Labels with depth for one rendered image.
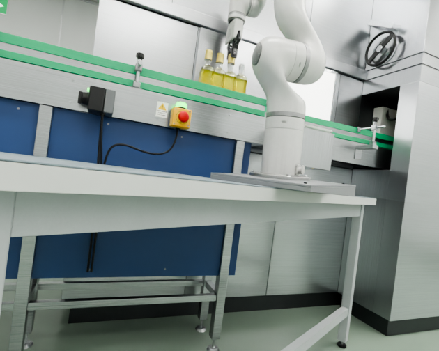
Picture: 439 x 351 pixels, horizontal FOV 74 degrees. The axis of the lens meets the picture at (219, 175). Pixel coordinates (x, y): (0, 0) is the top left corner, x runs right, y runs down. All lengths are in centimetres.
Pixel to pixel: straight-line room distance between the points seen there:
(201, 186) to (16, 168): 29
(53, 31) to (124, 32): 321
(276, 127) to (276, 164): 11
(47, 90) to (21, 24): 365
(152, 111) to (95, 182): 78
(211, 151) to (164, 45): 61
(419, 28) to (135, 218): 190
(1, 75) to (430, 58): 200
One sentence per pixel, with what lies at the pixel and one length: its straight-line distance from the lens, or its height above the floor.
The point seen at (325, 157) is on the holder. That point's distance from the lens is 129.
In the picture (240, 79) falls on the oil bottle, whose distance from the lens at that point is 146.
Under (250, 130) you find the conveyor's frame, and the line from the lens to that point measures 129.
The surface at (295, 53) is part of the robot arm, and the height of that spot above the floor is 114.
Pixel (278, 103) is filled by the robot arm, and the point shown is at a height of 100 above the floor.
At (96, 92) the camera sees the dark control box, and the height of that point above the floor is 98.
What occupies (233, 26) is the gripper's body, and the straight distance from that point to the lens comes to 152.
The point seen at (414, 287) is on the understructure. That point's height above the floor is 28.
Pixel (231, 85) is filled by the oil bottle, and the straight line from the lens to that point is 143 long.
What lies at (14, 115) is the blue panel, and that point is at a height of 87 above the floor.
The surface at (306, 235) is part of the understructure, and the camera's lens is 191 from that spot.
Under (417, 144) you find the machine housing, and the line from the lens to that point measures 192.
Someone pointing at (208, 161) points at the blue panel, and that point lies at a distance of 123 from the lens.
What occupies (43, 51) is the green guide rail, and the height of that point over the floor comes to 110.
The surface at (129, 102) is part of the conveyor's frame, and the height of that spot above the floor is 99.
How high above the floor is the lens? 76
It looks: level
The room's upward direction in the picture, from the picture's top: 7 degrees clockwise
